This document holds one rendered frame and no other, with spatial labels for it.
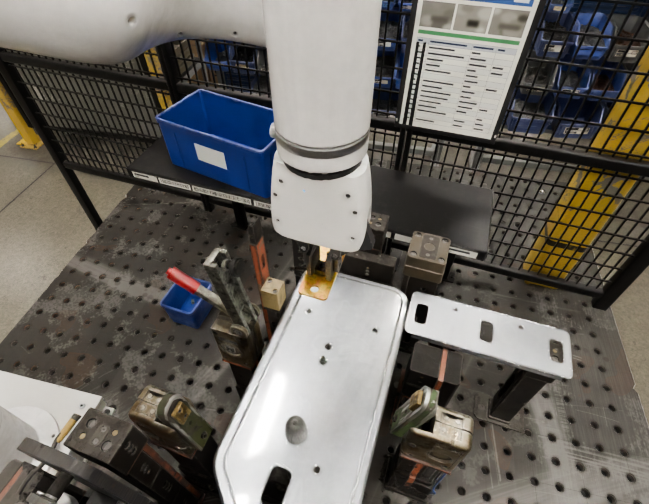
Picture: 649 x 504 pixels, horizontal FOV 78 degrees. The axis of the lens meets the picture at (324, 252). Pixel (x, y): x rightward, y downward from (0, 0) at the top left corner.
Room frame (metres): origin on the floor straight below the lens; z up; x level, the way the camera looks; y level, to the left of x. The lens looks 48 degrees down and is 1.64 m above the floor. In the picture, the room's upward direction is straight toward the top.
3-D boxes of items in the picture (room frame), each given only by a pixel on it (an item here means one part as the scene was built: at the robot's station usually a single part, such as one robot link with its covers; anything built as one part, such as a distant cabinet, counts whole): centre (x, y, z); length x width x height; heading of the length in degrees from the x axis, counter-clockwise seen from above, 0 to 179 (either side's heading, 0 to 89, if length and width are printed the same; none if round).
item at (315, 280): (0.32, 0.00, 1.25); 0.08 x 0.04 x 0.01; 161
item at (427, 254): (0.54, -0.21, 0.88); 0.08 x 0.08 x 0.36; 71
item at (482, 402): (0.34, -0.41, 0.84); 0.11 x 0.06 x 0.29; 71
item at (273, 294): (0.44, 0.09, 0.88); 0.04 x 0.04 x 0.36; 71
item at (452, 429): (0.20, -0.17, 0.87); 0.12 x 0.09 x 0.35; 71
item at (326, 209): (0.32, 0.00, 1.38); 0.10 x 0.07 x 0.11; 71
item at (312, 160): (0.32, 0.00, 1.44); 0.09 x 0.08 x 0.03; 71
